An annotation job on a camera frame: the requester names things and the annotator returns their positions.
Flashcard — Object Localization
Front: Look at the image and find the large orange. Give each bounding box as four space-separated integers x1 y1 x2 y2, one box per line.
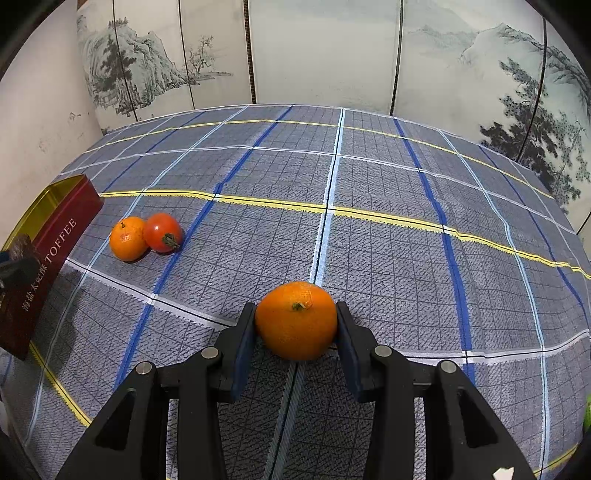
255 281 339 361

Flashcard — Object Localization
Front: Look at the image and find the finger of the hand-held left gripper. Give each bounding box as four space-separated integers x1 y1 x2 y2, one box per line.
0 255 40 291

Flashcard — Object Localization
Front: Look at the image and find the landscape painted folding screen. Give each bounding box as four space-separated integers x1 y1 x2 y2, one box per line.
76 0 591 213

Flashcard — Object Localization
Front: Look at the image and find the small orange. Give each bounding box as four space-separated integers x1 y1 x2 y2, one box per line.
109 216 151 262

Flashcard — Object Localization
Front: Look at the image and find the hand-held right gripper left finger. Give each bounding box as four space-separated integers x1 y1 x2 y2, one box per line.
55 302 257 480

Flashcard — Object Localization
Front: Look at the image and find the blue plaid tablecloth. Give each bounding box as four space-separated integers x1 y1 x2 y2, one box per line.
0 104 591 480

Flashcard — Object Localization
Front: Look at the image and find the red tomato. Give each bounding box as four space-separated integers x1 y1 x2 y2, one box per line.
143 213 184 254

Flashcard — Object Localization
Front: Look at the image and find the red and gold tin box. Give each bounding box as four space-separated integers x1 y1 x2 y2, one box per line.
0 174 104 361

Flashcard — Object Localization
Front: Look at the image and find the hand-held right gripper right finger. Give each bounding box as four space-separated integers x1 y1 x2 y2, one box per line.
335 301 536 480

